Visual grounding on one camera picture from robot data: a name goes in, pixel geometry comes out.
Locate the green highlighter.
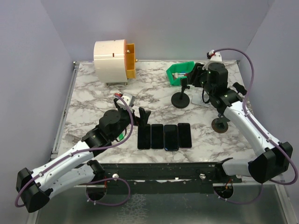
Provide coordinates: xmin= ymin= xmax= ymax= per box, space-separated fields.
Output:
xmin=117 ymin=132 xmax=125 ymax=141

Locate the black phone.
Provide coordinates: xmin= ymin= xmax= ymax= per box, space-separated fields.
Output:
xmin=137 ymin=124 xmax=151 ymax=150

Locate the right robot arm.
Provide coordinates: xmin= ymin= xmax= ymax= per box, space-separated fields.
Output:
xmin=187 ymin=63 xmax=293 ymax=183

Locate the red marker in bin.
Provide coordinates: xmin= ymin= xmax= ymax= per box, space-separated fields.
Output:
xmin=174 ymin=73 xmax=188 ymax=78

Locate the black mounting rail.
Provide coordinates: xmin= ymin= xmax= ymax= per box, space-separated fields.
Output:
xmin=86 ymin=162 xmax=242 ymax=199

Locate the black phone stand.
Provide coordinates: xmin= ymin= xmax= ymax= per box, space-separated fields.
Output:
xmin=233 ymin=82 xmax=247 ymax=96
xmin=171 ymin=78 xmax=190 ymax=109

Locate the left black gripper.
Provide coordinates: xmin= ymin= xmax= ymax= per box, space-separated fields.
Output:
xmin=111 ymin=99 xmax=150 ymax=141

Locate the round wooden base stand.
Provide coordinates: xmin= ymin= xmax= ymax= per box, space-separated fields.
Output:
xmin=211 ymin=113 xmax=230 ymax=133

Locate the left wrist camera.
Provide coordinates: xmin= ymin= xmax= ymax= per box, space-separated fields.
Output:
xmin=114 ymin=93 xmax=135 ymax=109

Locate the silver phone stand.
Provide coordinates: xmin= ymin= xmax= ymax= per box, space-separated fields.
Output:
xmin=191 ymin=94 xmax=210 ymax=107

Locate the orange drawer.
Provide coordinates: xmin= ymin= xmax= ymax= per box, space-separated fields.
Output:
xmin=126 ymin=43 xmax=136 ymax=79

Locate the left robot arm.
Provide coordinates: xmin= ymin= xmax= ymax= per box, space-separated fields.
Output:
xmin=15 ymin=95 xmax=151 ymax=213

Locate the white cylindrical drawer box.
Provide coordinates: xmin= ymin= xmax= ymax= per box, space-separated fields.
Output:
xmin=93 ymin=39 xmax=128 ymax=84

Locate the green plastic bin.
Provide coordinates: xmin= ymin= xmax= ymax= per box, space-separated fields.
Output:
xmin=166 ymin=61 xmax=195 ymax=86

